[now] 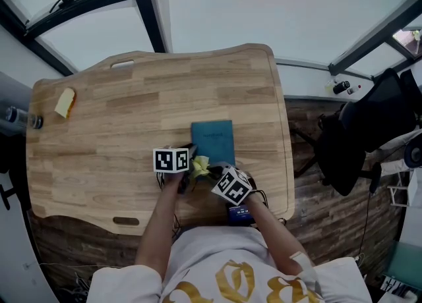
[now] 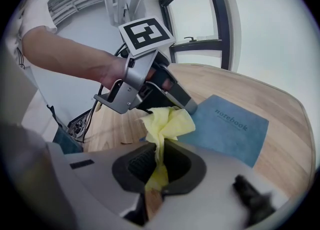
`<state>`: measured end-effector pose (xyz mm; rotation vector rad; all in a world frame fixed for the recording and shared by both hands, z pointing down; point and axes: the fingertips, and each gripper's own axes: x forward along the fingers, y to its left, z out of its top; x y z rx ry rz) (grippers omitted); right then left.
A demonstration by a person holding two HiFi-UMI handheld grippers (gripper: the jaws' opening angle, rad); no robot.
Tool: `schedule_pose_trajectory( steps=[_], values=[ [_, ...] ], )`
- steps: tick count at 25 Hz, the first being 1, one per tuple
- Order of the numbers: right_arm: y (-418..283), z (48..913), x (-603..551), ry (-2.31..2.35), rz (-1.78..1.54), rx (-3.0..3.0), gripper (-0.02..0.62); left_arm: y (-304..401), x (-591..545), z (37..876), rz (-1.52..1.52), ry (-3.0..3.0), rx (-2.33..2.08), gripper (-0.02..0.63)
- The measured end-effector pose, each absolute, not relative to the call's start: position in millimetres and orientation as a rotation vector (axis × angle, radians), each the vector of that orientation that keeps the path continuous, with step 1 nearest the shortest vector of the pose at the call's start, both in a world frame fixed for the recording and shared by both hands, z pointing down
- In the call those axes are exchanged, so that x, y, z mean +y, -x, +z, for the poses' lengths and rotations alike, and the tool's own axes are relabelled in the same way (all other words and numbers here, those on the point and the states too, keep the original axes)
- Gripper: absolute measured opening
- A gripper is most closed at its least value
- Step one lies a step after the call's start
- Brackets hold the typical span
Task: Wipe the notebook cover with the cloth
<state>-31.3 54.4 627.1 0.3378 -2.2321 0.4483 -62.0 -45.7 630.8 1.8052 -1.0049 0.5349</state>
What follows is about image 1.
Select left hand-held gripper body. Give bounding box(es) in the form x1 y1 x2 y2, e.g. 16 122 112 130
152 145 192 194

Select white fabric strap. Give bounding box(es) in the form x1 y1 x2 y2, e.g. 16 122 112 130
289 250 319 292

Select yellow and orange sponge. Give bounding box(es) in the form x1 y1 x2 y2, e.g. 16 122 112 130
54 87 77 119

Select tangled black cables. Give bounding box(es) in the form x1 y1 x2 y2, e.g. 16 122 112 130
64 271 93 303

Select black window handle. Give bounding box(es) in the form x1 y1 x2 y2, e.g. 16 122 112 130
49 0 75 14

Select black mesh office chair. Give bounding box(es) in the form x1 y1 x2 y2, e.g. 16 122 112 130
315 68 422 197

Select black thermos flask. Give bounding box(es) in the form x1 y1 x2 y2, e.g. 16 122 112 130
332 80 351 95

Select white metal rack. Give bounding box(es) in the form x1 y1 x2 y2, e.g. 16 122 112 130
387 169 413 209

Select black lever handle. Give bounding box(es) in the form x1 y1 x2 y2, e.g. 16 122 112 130
0 184 14 210

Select person's right forearm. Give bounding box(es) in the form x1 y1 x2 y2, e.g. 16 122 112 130
247 192 314 276

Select small open black framed window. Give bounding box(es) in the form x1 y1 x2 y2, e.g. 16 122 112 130
328 0 422 78

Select person's left forearm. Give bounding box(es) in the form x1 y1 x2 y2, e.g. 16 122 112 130
135 173 184 279

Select small black screen device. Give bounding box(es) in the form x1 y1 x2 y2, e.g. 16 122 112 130
226 204 255 227

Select person's white gold-print shirt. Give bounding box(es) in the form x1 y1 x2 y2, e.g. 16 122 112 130
86 225 373 303

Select black padded chair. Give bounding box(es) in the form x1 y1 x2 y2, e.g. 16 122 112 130
0 126 27 174

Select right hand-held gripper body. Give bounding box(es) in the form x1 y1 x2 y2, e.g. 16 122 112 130
210 165 254 206

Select yellow cleaning cloth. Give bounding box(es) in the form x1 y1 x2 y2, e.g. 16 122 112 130
191 155 211 178

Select pale teal box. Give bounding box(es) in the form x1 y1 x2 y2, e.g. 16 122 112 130
384 240 422 283

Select clear plastic bottle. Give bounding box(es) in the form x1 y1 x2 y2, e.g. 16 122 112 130
5 106 44 130

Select teal notebook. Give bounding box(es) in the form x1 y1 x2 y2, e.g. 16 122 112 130
191 119 236 184

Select large black framed window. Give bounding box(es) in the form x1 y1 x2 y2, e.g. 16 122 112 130
0 0 172 77

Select black floor cable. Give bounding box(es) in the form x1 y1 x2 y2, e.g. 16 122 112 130
357 192 372 256

